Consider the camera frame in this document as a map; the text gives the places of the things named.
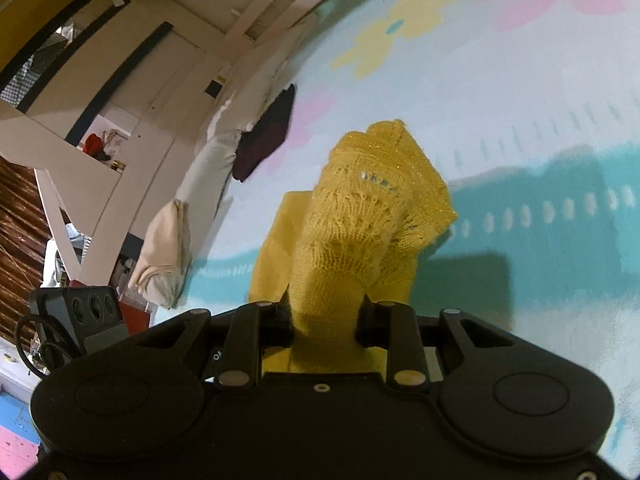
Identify white wooden bed frame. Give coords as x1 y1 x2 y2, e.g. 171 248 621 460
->
0 0 381 291

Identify black cable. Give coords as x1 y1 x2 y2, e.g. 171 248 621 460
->
13 312 86 379

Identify brown curtain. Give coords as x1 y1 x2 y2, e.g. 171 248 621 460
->
0 155 67 342

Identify white pillow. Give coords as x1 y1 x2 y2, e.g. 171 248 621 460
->
176 15 321 223

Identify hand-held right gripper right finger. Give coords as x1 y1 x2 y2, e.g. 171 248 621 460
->
355 293 515 391

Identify pastel printed blanket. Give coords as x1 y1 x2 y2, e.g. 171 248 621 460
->
150 0 640 476

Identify dark red-striped folded garment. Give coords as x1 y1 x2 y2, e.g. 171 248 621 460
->
231 84 297 184

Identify yellow knit garment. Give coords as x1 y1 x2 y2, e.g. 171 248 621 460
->
248 119 458 375

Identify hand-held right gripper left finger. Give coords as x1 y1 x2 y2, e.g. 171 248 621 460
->
133 288 295 391

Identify red box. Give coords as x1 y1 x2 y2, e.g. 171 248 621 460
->
117 302 152 332

